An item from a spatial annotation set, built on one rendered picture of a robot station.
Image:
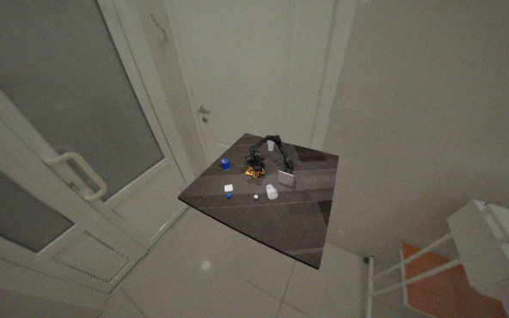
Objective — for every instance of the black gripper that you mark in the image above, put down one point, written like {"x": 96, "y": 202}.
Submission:
{"x": 260, "y": 164}

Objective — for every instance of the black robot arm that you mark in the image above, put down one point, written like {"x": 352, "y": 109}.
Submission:
{"x": 288, "y": 161}

